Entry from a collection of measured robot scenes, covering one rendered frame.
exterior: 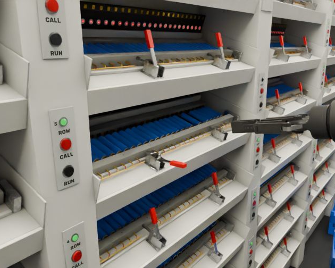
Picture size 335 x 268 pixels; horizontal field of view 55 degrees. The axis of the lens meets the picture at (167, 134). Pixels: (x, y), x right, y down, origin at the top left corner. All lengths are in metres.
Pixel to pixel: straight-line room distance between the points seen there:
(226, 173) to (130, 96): 0.57
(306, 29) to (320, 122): 0.98
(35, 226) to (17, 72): 0.22
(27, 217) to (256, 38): 0.76
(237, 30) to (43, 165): 0.72
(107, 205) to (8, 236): 0.17
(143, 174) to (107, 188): 0.09
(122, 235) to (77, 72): 0.39
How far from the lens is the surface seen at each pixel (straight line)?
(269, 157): 1.33
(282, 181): 1.61
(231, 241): 1.15
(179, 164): 0.64
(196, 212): 0.90
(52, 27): 0.48
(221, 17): 1.06
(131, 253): 0.75
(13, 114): 0.46
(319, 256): 2.18
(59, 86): 0.49
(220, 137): 0.89
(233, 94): 1.04
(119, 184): 0.62
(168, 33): 0.92
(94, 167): 0.61
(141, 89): 0.60
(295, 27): 1.70
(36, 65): 0.47
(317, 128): 0.75
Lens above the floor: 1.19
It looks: 15 degrees down
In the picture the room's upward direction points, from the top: 1 degrees counter-clockwise
